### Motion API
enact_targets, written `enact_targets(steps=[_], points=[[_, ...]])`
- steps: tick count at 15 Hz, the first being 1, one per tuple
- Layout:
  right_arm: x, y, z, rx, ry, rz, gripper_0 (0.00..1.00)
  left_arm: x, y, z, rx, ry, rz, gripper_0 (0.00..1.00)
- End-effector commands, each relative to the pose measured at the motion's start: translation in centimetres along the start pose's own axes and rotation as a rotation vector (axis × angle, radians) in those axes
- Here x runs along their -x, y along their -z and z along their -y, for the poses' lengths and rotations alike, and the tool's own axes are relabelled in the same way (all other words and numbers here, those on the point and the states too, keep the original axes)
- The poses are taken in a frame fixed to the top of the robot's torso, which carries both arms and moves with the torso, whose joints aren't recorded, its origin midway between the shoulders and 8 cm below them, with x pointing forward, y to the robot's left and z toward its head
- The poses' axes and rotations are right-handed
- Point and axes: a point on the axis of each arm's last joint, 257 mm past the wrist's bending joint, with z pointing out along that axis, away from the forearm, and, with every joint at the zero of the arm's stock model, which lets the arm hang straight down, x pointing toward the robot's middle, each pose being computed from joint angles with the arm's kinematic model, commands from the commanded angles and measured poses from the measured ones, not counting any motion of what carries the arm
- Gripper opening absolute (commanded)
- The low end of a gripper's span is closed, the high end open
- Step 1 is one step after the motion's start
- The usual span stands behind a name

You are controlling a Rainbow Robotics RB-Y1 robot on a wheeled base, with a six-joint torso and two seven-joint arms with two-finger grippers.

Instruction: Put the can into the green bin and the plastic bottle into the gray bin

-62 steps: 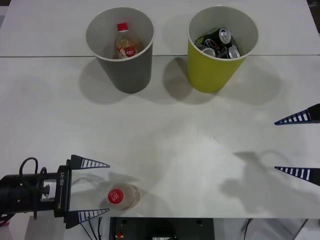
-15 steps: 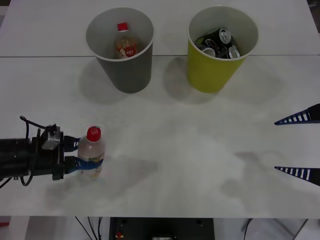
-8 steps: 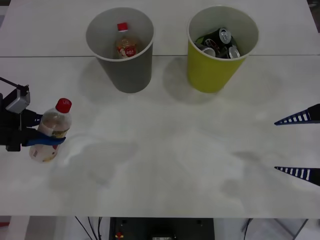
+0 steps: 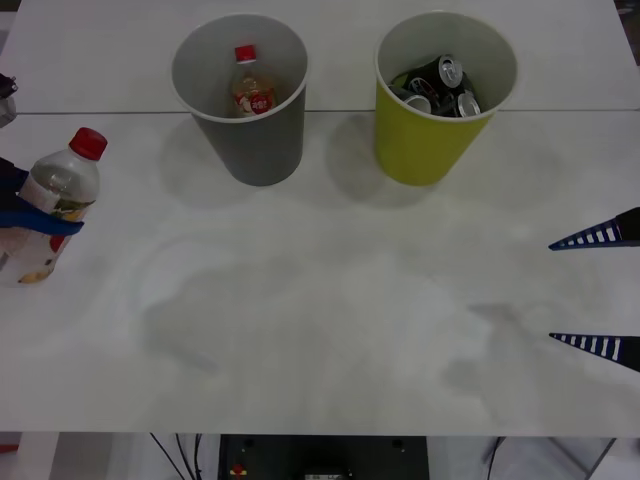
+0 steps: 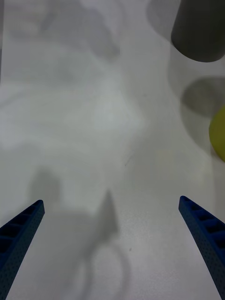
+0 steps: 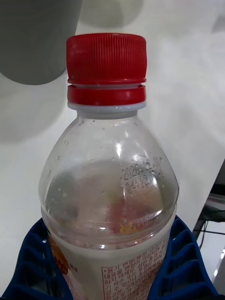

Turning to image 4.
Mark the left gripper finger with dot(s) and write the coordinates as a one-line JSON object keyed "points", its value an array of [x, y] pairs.
{"points": [[45, 224], [11, 182]]}

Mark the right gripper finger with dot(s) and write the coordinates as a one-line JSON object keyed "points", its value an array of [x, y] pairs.
{"points": [[605, 345], [600, 234]]}

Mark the red-capped bottle with fruit label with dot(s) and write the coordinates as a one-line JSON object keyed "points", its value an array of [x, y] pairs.
{"points": [[60, 175]]}

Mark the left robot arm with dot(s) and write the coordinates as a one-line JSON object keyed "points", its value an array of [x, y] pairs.
{"points": [[6, 100]]}

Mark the yellow-green plastic bin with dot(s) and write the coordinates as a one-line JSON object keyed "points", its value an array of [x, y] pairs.
{"points": [[425, 150]]}

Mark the grey plastic bin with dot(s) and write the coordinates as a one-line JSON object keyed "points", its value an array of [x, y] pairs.
{"points": [[260, 150]]}

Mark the black can with red print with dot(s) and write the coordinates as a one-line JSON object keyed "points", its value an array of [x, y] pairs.
{"points": [[424, 87]]}

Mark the white table leg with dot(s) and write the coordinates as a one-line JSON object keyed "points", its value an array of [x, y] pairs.
{"points": [[36, 456]]}

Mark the black can with green print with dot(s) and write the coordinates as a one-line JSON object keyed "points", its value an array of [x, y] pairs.
{"points": [[435, 70]]}

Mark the red-capped bottle with red label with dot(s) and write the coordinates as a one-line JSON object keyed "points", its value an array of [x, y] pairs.
{"points": [[251, 95]]}

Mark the black robot torso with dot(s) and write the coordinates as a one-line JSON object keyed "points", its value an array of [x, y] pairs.
{"points": [[322, 457]]}

